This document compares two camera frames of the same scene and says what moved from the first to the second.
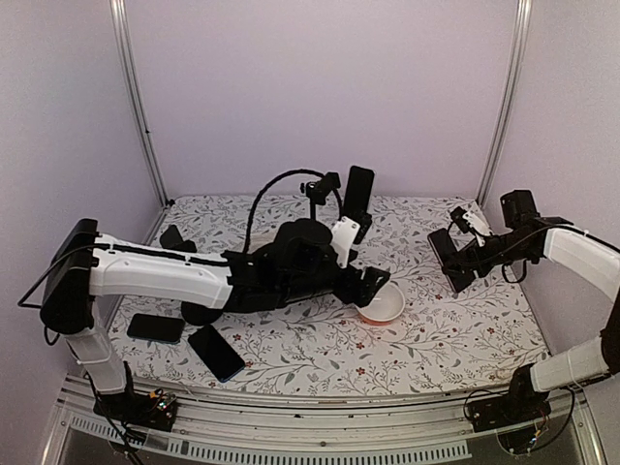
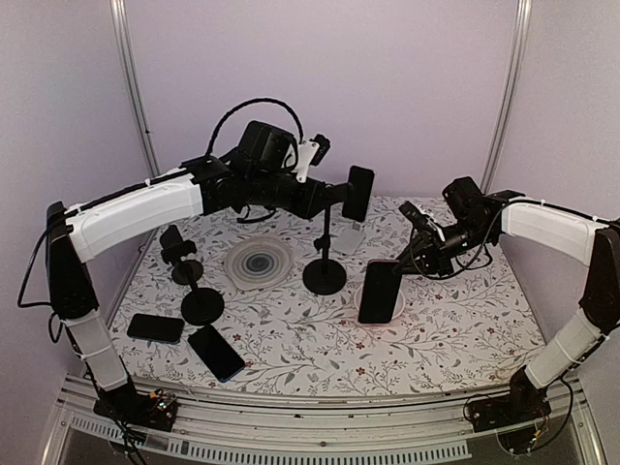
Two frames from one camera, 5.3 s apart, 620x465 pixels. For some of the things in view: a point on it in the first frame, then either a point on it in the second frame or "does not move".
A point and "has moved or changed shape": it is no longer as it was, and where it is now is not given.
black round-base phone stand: [200, 315] does not move
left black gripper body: [349, 293] → [300, 204]
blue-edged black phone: [217, 353] does not move
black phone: [156, 327] does not move
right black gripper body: [511, 249] → [439, 251]
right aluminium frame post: [511, 102] does not move
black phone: [358, 191] does not move
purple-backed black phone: [449, 259] has moved or changed shape
